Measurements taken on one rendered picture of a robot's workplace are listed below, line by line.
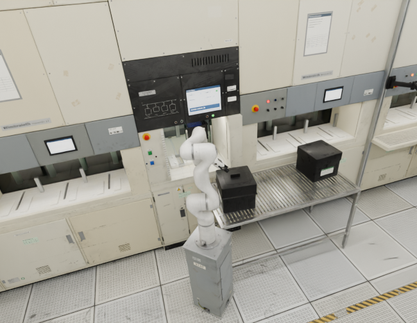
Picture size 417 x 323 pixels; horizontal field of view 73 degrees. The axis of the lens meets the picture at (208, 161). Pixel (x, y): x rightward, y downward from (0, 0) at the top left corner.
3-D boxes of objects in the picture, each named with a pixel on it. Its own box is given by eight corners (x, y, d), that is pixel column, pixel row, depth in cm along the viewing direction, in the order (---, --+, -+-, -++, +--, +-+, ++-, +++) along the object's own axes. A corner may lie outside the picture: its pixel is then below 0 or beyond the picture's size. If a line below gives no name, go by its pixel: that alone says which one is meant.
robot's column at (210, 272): (221, 320, 233) (216, 259, 192) (192, 306, 245) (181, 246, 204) (235, 291, 253) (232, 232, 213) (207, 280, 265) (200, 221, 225)
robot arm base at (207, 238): (213, 252, 198) (211, 234, 188) (190, 244, 206) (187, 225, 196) (224, 234, 211) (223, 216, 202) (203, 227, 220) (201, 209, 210)
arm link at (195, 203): (214, 226, 193) (212, 200, 181) (187, 228, 194) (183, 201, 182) (213, 215, 204) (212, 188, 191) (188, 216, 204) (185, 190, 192)
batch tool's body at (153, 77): (165, 254, 294) (122, 63, 191) (153, 200, 372) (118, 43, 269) (243, 232, 313) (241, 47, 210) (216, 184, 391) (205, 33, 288)
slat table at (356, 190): (224, 287, 257) (221, 228, 217) (206, 240, 307) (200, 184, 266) (345, 248, 285) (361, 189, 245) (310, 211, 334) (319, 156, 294)
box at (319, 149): (313, 183, 256) (316, 159, 243) (294, 168, 279) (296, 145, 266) (338, 175, 264) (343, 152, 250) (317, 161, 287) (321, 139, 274)
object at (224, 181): (221, 200, 222) (221, 186, 215) (215, 179, 247) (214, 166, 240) (257, 194, 225) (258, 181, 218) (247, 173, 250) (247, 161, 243)
